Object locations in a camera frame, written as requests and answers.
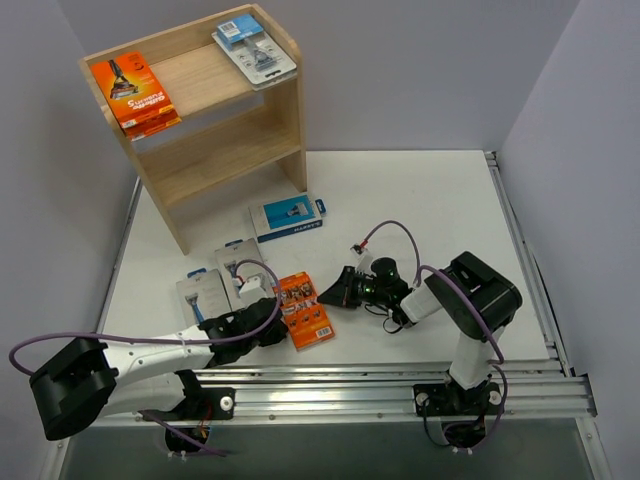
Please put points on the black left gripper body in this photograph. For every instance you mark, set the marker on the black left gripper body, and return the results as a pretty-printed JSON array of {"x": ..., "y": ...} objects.
[{"x": 265, "y": 321}]

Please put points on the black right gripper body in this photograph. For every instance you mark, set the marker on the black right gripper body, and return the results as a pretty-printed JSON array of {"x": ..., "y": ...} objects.
[{"x": 347, "y": 286}]

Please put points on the orange razor cartridge pack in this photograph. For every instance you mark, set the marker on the orange razor cartridge pack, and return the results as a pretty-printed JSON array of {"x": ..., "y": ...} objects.
[{"x": 305, "y": 318}]

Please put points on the grey harry's razor box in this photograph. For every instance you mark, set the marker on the grey harry's razor box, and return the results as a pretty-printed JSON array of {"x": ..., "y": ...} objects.
[
  {"x": 202, "y": 296},
  {"x": 227, "y": 259}
]

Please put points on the orange Gillette Fusion box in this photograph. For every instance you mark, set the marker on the orange Gillette Fusion box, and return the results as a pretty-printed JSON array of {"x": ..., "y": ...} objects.
[{"x": 135, "y": 96}]

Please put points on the Gillette blue razor blister pack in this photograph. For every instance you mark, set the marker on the Gillette blue razor blister pack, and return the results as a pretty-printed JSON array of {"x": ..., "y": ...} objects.
[{"x": 271, "y": 68}]

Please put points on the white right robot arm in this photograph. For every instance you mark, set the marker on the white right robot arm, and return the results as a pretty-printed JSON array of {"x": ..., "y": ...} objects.
[{"x": 479, "y": 300}]

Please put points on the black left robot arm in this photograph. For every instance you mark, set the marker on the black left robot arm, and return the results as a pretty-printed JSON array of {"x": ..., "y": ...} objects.
[{"x": 94, "y": 377}]

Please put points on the wooden two-tier shelf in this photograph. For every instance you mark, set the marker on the wooden two-tier shelf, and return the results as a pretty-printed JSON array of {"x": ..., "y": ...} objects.
[{"x": 201, "y": 79}]

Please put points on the blue Harry's razor box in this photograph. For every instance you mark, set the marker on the blue Harry's razor box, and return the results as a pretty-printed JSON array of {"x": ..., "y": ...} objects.
[{"x": 277, "y": 219}]

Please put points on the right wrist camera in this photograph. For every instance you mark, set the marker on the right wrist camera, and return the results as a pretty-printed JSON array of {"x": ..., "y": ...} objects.
[{"x": 363, "y": 258}]

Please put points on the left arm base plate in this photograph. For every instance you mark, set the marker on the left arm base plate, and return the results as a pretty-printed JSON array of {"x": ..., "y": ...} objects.
[{"x": 216, "y": 403}]

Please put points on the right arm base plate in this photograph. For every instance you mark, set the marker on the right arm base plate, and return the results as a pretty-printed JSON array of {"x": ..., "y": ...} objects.
[{"x": 451, "y": 400}]

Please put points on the aluminium table frame rail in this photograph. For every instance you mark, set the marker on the aluminium table frame rail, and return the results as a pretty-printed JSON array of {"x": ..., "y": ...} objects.
[{"x": 428, "y": 205}]

